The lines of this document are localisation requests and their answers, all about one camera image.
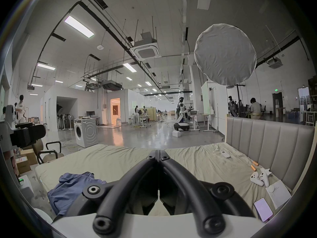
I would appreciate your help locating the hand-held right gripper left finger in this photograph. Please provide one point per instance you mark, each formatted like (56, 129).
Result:
(138, 182)

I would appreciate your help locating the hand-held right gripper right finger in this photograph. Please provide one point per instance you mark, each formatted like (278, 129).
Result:
(180, 182)

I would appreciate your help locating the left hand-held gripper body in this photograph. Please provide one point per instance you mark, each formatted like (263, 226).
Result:
(7, 132)

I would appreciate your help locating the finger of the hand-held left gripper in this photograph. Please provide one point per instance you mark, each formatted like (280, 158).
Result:
(34, 134)

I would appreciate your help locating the person's left hand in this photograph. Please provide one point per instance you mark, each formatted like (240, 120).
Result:
(10, 160)

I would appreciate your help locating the black office chair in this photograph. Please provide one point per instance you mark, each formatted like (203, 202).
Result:
(48, 152)

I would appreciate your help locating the cardboard carton with red label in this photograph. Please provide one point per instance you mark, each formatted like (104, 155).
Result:
(24, 161)

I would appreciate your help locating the bed with beige sheet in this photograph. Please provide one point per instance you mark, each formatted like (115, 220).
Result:
(118, 160)

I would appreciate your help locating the row of standing fans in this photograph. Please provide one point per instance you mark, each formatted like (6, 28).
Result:
(65, 121)

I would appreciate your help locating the small white box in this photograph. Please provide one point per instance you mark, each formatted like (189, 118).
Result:
(177, 133)

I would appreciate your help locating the white washing machine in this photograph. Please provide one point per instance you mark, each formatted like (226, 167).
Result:
(85, 132)

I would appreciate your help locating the small white remote control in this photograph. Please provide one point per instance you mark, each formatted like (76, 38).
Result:
(225, 154)

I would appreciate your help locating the white box with green light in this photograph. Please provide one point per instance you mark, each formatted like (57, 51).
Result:
(26, 187)

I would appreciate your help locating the desk with monitors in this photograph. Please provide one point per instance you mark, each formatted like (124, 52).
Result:
(93, 116)

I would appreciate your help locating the white height-adjustable table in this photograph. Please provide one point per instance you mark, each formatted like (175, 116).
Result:
(198, 120)

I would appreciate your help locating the blue shirt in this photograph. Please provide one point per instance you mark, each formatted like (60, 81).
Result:
(66, 190)

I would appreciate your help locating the white humanoid robot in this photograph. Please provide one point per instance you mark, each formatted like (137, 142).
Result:
(181, 118)

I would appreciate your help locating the white hand controller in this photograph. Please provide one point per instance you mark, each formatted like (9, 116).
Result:
(265, 176)
(255, 178)

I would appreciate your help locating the phone with pale screen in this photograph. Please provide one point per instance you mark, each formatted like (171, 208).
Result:
(263, 209)

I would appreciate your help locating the white board on stand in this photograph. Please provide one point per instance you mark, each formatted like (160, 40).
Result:
(206, 98)

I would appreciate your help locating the grey padded headboard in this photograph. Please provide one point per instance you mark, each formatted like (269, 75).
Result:
(270, 145)

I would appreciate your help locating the white paper bag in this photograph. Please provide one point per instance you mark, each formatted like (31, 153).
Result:
(278, 192)

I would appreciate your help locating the round white softbox lamp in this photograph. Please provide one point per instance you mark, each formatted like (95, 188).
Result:
(224, 54)

